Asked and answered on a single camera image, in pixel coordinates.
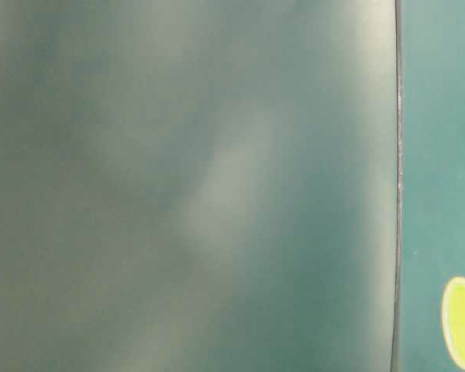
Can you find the yellow plastic cup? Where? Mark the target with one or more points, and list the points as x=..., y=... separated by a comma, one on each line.
x=453, y=319

